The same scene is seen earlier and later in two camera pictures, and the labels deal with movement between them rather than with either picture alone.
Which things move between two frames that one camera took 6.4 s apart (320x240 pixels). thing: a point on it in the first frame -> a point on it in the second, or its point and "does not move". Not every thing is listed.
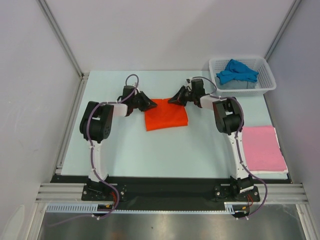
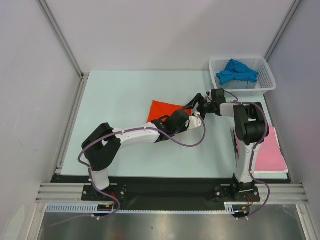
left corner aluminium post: [55, 26] does not move
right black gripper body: [187, 96] -> [205, 107]
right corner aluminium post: [282, 29] does not move
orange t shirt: [166, 115] does not move
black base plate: [167, 190] does not move
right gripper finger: [176, 98] -> [191, 104]
